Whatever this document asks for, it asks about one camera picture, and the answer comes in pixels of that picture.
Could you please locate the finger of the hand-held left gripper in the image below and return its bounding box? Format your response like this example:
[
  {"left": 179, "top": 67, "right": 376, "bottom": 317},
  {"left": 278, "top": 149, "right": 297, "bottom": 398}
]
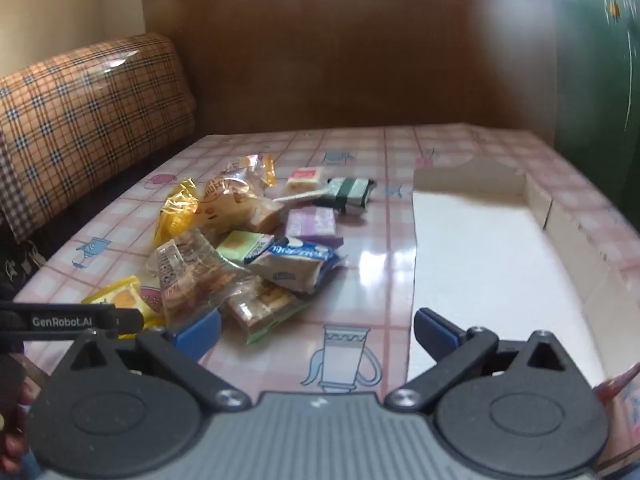
[{"left": 117, "top": 308, "right": 146, "bottom": 337}]

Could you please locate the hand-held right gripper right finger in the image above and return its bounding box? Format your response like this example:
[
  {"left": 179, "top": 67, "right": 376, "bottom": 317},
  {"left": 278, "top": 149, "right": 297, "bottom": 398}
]
[{"left": 385, "top": 307, "right": 589, "bottom": 414}]

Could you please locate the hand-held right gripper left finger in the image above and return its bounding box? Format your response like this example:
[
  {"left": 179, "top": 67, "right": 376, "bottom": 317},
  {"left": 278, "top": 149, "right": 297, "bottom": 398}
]
[{"left": 48, "top": 310, "right": 252, "bottom": 414}]

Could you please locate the yellow cake packet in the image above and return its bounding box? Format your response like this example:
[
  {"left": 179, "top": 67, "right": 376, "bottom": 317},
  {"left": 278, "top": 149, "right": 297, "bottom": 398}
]
[{"left": 81, "top": 275, "right": 165, "bottom": 330}]

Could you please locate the clear cookie bag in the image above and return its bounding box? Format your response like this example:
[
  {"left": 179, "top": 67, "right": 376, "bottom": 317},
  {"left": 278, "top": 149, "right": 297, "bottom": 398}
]
[{"left": 146, "top": 229, "right": 253, "bottom": 330}]

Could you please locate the white cardboard box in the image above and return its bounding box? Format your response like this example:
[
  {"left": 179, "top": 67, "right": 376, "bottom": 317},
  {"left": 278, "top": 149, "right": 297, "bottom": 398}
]
[{"left": 406, "top": 156, "right": 640, "bottom": 392}]

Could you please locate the light green snack packet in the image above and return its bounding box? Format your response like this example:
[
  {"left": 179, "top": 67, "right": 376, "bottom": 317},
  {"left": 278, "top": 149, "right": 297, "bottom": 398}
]
[{"left": 216, "top": 230, "right": 275, "bottom": 267}]

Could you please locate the yellow transparent snack packet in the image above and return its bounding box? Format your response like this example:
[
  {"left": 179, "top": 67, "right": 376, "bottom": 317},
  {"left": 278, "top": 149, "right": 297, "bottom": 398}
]
[{"left": 152, "top": 177, "right": 202, "bottom": 252}]

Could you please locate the clear bread bag red print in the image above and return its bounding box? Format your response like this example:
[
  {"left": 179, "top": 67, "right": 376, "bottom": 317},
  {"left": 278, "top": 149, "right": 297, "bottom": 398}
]
[{"left": 196, "top": 169, "right": 283, "bottom": 242}]

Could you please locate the white packet with green stripe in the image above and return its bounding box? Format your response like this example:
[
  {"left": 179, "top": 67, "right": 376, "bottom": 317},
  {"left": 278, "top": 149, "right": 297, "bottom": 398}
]
[{"left": 314, "top": 177, "right": 377, "bottom": 217}]

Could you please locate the person's left hand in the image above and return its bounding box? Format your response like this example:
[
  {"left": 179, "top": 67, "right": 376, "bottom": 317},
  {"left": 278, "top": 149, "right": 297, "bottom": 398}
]
[{"left": 0, "top": 381, "right": 35, "bottom": 466}]

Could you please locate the biscuit packet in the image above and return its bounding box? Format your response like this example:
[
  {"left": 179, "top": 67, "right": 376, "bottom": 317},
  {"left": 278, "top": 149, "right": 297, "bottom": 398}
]
[{"left": 224, "top": 280, "right": 312, "bottom": 345}]

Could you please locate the pink checked tablecloth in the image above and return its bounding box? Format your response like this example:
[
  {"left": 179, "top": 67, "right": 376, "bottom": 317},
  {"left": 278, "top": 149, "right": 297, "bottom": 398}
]
[{"left": 14, "top": 124, "right": 640, "bottom": 480}]

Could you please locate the blue and white snack packet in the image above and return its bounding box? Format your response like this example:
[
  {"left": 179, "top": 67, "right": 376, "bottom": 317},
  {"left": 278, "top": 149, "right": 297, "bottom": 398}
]
[{"left": 246, "top": 237, "right": 347, "bottom": 295}]

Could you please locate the purple snack packet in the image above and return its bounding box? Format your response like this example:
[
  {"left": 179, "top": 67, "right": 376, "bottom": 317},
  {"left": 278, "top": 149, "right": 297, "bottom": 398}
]
[{"left": 284, "top": 207, "right": 345, "bottom": 249}]

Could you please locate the square cake packet red label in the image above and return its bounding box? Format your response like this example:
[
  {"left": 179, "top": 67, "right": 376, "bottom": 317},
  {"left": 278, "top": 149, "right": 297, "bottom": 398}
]
[{"left": 272, "top": 165, "right": 332, "bottom": 206}]

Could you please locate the plaid sofa cushion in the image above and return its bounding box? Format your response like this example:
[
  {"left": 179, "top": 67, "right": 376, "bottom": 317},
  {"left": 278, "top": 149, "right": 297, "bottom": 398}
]
[{"left": 0, "top": 32, "right": 197, "bottom": 247}]

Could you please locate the brown wooden board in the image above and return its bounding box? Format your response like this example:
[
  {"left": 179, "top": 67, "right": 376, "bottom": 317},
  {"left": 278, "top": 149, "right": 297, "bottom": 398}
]
[{"left": 140, "top": 0, "right": 559, "bottom": 144}]

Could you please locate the green cabinet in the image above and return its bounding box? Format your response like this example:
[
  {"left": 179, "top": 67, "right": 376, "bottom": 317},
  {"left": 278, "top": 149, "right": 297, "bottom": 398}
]
[{"left": 546, "top": 0, "right": 640, "bottom": 202}]

